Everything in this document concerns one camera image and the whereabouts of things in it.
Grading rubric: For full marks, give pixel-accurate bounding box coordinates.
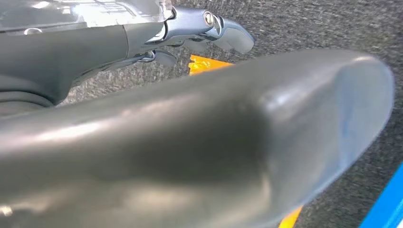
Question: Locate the yellow floor tape square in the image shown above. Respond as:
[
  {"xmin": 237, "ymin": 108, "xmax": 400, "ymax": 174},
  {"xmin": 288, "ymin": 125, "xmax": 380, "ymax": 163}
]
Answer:
[{"xmin": 188, "ymin": 54, "xmax": 304, "ymax": 228}]

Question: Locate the blue metal shelf rack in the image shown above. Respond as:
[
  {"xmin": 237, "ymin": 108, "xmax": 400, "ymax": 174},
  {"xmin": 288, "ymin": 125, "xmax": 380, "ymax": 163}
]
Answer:
[{"xmin": 359, "ymin": 162, "xmax": 403, "ymax": 228}]

